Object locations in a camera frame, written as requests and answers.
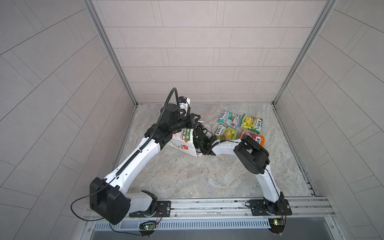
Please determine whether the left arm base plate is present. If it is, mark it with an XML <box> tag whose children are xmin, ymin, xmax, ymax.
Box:
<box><xmin>128</xmin><ymin>201</ymin><xmax>172</xmax><ymax>218</ymax></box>

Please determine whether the left circuit board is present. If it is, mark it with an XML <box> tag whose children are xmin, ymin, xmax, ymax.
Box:
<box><xmin>139</xmin><ymin>221</ymin><xmax>157</xmax><ymax>231</ymax></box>

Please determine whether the teal Fox's candy bag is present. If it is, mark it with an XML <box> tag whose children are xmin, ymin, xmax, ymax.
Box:
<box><xmin>218</xmin><ymin>110</ymin><xmax>242</xmax><ymax>128</ymax></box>

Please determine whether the orange Fox's candy bag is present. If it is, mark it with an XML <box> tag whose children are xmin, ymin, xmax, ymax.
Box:
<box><xmin>240</xmin><ymin>130</ymin><xmax>265</xmax><ymax>147</ymax></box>

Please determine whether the aluminium mounting rail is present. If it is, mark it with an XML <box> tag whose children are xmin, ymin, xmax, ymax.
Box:
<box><xmin>102</xmin><ymin>197</ymin><xmax>336</xmax><ymax>224</ymax></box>

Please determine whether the yellow green Fox's candy bag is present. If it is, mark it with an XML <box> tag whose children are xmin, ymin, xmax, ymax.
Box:
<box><xmin>240</xmin><ymin>114</ymin><xmax>263</xmax><ymax>134</ymax></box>

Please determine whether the green Fox's spring tea bag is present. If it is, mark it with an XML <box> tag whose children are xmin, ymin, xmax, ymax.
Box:
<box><xmin>214</xmin><ymin>124</ymin><xmax>239</xmax><ymax>140</ymax></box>

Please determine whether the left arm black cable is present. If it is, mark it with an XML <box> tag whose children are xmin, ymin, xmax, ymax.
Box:
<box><xmin>70</xmin><ymin>87</ymin><xmax>181</xmax><ymax>222</ymax></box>

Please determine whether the white floral paper bag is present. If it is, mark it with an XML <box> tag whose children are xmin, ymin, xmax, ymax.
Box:
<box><xmin>167</xmin><ymin>120</ymin><xmax>213</xmax><ymax>157</ymax></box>

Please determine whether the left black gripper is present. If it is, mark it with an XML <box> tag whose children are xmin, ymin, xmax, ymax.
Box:
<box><xmin>167</xmin><ymin>113</ymin><xmax>201</xmax><ymax>135</ymax></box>

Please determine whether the circuit board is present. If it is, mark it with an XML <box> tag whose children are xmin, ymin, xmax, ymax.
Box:
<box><xmin>269</xmin><ymin>219</ymin><xmax>286</xmax><ymax>234</ymax></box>
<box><xmin>139</xmin><ymin>221</ymin><xmax>157</xmax><ymax>231</ymax></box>

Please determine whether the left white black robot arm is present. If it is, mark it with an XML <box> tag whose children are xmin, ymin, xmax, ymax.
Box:
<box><xmin>90</xmin><ymin>103</ymin><xmax>198</xmax><ymax>225</ymax></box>

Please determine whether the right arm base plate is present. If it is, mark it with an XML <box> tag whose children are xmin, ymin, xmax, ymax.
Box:
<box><xmin>245</xmin><ymin>199</ymin><xmax>293</xmax><ymax>216</ymax></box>

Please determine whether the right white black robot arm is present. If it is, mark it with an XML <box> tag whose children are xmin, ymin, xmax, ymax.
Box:
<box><xmin>193</xmin><ymin>127</ymin><xmax>286</xmax><ymax>216</ymax></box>

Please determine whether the right circuit board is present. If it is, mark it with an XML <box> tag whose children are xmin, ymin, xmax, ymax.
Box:
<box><xmin>269</xmin><ymin>219</ymin><xmax>286</xmax><ymax>234</ymax></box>

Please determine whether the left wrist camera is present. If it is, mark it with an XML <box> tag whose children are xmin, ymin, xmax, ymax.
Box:
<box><xmin>178</xmin><ymin>96</ymin><xmax>191</xmax><ymax>111</ymax></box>

